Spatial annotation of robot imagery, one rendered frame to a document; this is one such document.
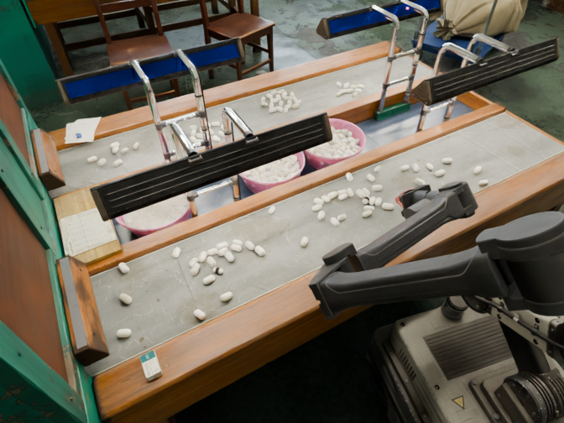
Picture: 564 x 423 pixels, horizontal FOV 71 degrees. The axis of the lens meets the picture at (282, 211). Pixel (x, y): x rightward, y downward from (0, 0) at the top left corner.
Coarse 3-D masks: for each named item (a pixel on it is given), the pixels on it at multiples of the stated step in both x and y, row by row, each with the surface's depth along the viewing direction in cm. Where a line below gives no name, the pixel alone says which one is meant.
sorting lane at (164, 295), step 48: (432, 144) 157; (480, 144) 156; (528, 144) 156; (384, 192) 138; (192, 240) 124; (240, 240) 123; (288, 240) 123; (336, 240) 123; (96, 288) 112; (144, 288) 112; (192, 288) 111; (240, 288) 111; (144, 336) 102
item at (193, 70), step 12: (132, 60) 126; (180, 60) 128; (192, 72) 123; (144, 84) 118; (156, 108) 124; (204, 108) 132; (156, 120) 126; (180, 120) 131; (204, 120) 135; (204, 132) 138; (192, 144) 140; (204, 144) 141; (168, 156) 137
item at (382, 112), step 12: (396, 0) 164; (384, 12) 153; (420, 12) 156; (396, 24) 150; (396, 36) 153; (420, 36) 161; (420, 48) 164; (384, 72) 165; (384, 84) 168; (408, 84) 176; (384, 96) 172; (408, 96) 180; (384, 108) 180; (396, 108) 181; (408, 108) 186
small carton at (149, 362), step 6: (144, 354) 94; (150, 354) 94; (144, 360) 93; (150, 360) 93; (156, 360) 93; (144, 366) 92; (150, 366) 92; (156, 366) 92; (144, 372) 91; (150, 372) 91; (156, 372) 91; (150, 378) 90
